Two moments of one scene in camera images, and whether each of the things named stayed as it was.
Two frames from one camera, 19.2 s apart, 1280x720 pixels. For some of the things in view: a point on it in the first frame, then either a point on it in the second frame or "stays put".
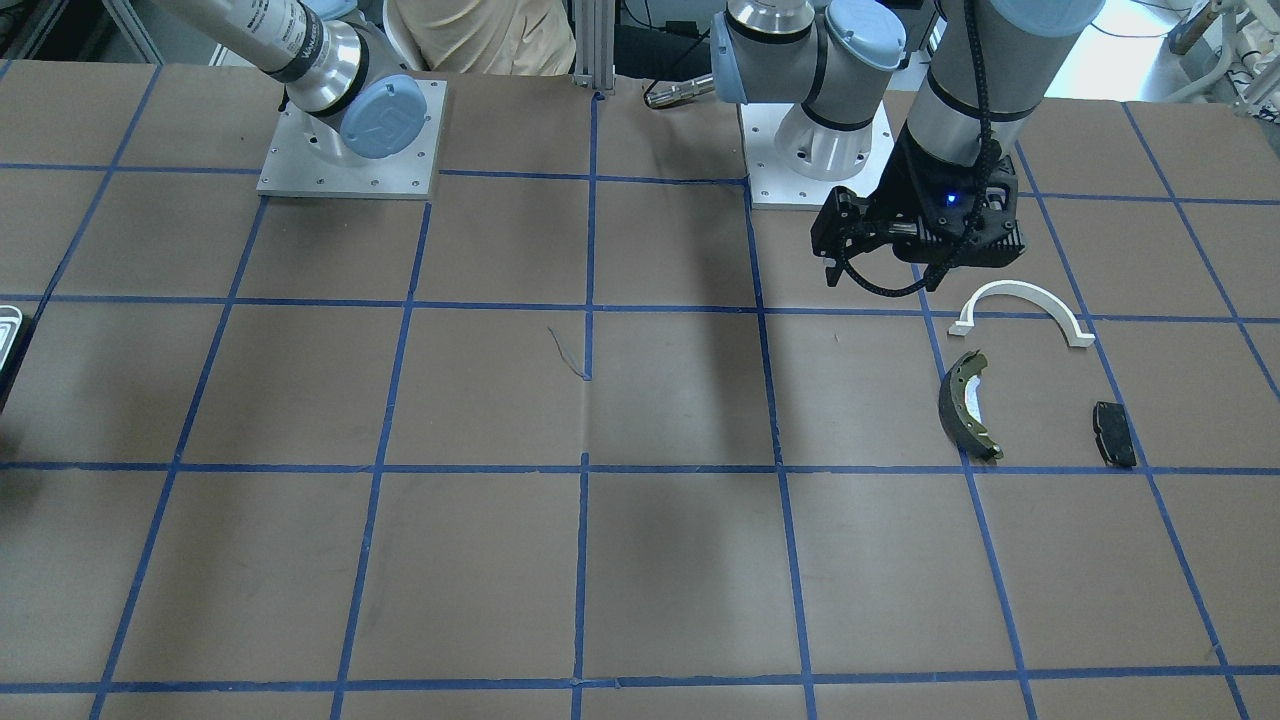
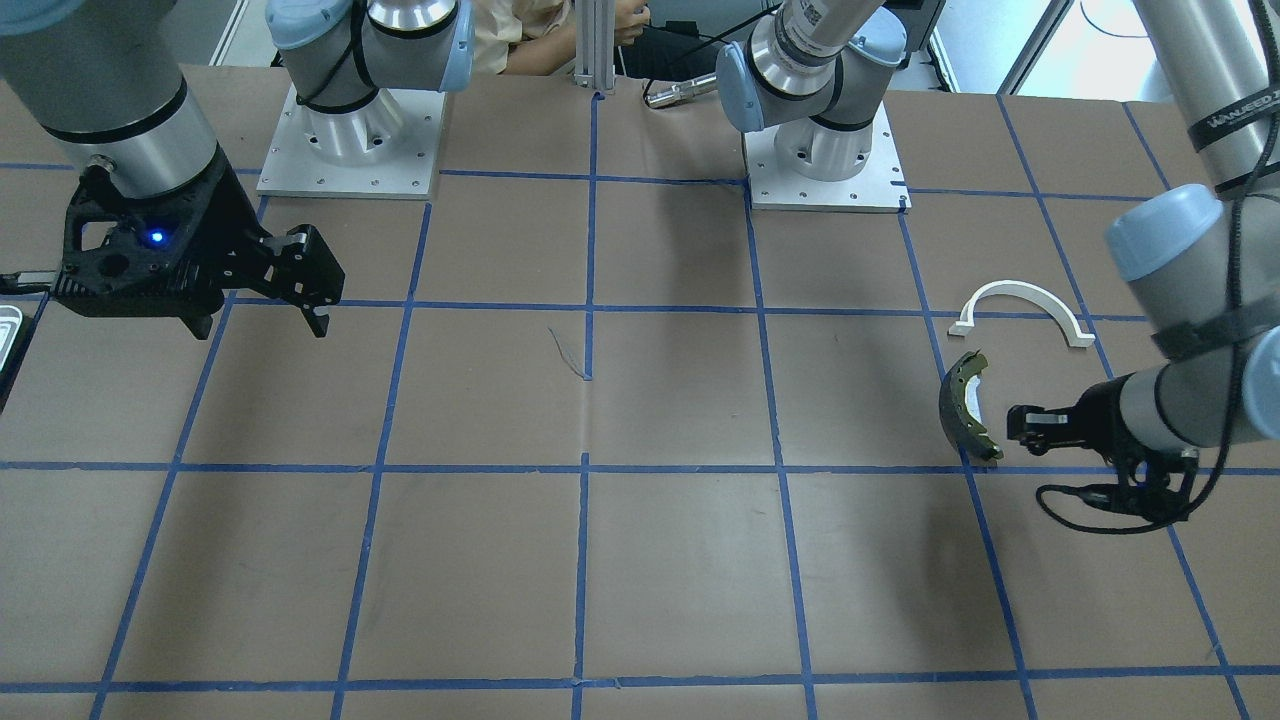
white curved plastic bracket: [1073, 334] stays put
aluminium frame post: [595, 44] stays put
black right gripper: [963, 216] → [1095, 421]
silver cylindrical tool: [680, 91] stays put
